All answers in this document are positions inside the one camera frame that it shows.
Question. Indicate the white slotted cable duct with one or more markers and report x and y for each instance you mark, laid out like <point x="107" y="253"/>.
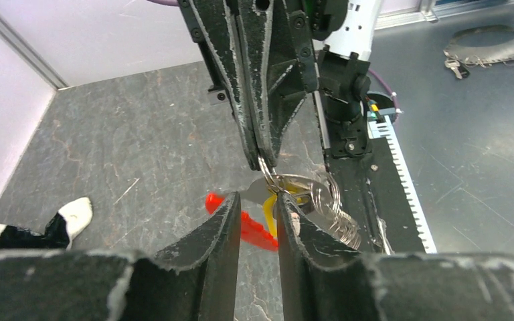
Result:
<point x="386" y="130"/>

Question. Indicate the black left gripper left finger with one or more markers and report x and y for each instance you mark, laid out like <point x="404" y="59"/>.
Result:
<point x="191" y="279"/>

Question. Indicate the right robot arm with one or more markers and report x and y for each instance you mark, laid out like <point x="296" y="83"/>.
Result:
<point x="342" y="34"/>

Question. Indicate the spare keys on ring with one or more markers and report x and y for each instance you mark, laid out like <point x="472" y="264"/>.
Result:
<point x="459" y="58"/>

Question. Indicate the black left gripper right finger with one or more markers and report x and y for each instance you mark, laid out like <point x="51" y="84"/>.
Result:
<point x="323" y="279"/>

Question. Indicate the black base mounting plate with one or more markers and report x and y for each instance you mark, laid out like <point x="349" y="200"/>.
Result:
<point x="371" y="190"/>

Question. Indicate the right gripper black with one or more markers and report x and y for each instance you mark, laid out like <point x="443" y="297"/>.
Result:
<point x="260" y="56"/>

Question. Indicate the right aluminium frame rail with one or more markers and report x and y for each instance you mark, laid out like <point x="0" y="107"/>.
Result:
<point x="30" y="56"/>

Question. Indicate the yellow key tag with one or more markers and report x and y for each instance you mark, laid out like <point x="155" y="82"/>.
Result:
<point x="274" y="208"/>

